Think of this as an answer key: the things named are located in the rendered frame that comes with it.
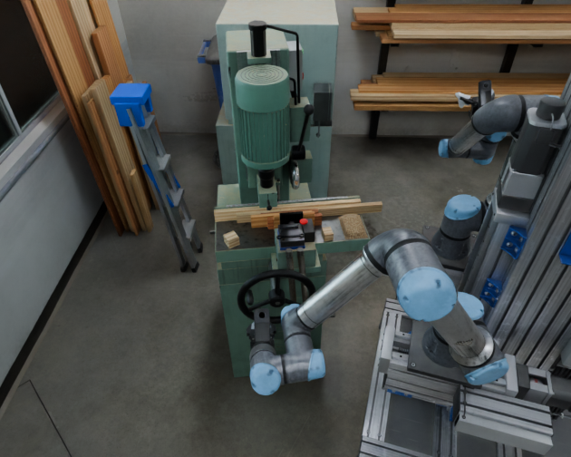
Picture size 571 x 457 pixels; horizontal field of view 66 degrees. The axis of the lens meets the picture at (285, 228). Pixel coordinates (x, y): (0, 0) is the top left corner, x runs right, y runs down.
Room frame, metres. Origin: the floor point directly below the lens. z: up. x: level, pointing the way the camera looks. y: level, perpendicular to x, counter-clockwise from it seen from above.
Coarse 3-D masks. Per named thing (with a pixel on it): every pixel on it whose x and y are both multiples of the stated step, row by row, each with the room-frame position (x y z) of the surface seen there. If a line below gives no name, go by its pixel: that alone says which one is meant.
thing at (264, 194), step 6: (258, 180) 1.42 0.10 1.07; (258, 186) 1.38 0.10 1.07; (258, 192) 1.34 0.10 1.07; (264, 192) 1.34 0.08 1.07; (270, 192) 1.34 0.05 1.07; (276, 192) 1.34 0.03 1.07; (258, 198) 1.35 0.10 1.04; (264, 198) 1.34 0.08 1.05; (270, 198) 1.34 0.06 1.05; (276, 198) 1.34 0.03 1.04; (264, 204) 1.34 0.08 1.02; (270, 204) 1.34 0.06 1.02; (276, 204) 1.34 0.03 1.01
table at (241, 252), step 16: (224, 224) 1.36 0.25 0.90; (240, 224) 1.36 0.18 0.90; (336, 224) 1.35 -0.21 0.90; (240, 240) 1.26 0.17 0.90; (256, 240) 1.26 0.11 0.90; (272, 240) 1.26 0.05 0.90; (320, 240) 1.26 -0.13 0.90; (336, 240) 1.25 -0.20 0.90; (352, 240) 1.26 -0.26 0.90; (368, 240) 1.26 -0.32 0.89; (224, 256) 1.20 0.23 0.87; (240, 256) 1.21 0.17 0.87; (256, 256) 1.22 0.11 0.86; (272, 256) 1.20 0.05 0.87
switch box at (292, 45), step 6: (288, 42) 1.76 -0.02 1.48; (294, 42) 1.75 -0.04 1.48; (294, 48) 1.69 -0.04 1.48; (300, 48) 1.69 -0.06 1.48; (294, 54) 1.67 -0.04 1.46; (300, 54) 1.67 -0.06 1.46; (294, 60) 1.67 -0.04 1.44; (300, 60) 1.67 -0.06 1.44; (294, 66) 1.67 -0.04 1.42; (300, 66) 1.67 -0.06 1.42; (294, 72) 1.67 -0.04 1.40; (300, 72) 1.67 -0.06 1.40; (294, 78) 1.67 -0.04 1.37; (300, 78) 1.67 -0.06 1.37; (300, 84) 1.67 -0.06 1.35; (300, 90) 1.67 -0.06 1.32
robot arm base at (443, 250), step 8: (440, 232) 1.29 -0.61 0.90; (432, 240) 1.31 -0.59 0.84; (440, 240) 1.28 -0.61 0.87; (448, 240) 1.25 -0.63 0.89; (456, 240) 1.24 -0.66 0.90; (464, 240) 1.25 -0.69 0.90; (440, 248) 1.26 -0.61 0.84; (448, 248) 1.24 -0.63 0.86; (456, 248) 1.23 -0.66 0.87; (464, 248) 1.25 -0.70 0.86; (440, 256) 1.24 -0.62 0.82; (448, 256) 1.23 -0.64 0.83; (456, 256) 1.22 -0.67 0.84; (464, 256) 1.23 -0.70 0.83
